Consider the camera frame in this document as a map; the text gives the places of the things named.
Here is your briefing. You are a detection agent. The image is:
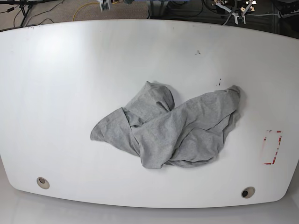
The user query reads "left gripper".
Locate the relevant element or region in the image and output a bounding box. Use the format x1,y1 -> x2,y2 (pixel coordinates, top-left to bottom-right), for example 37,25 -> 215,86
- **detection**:
211,0 -> 256,19

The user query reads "grey T-shirt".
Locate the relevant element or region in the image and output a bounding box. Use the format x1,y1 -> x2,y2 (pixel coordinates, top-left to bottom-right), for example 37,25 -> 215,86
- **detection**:
90,82 -> 241,169

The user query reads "white power strip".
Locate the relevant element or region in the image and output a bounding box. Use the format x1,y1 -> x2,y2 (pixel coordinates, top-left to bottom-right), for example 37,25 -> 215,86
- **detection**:
278,5 -> 299,19

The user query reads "red tape rectangle marking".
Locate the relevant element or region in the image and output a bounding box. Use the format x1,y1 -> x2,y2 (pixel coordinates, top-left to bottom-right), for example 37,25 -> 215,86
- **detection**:
261,130 -> 282,165

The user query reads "black tripod stand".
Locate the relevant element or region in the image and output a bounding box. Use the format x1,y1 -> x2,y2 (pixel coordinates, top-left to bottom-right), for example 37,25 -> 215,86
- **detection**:
0,0 -> 56,28

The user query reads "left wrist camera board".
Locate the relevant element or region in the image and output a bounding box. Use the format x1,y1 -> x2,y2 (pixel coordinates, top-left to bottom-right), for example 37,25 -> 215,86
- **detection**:
234,15 -> 246,25

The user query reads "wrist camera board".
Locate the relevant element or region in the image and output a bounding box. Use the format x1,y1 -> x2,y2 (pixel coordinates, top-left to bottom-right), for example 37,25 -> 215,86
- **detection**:
98,0 -> 111,12
234,15 -> 246,25

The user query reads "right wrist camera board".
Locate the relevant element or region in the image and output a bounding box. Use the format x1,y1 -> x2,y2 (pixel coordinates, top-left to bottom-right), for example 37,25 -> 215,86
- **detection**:
98,0 -> 111,12

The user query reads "yellow cable on floor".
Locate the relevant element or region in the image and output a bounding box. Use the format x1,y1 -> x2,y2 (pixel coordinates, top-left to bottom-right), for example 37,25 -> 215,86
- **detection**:
72,1 -> 117,21

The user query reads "right table cable grommet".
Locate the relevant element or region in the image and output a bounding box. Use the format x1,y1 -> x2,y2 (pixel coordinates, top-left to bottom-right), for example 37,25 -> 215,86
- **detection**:
241,187 -> 256,199

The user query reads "table cable grommet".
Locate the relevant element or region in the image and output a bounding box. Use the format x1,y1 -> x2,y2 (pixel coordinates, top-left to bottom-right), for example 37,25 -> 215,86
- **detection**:
241,187 -> 256,199
36,177 -> 50,189

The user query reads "left table cable grommet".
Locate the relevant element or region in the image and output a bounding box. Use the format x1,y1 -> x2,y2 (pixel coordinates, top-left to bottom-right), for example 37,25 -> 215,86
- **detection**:
36,177 -> 50,189

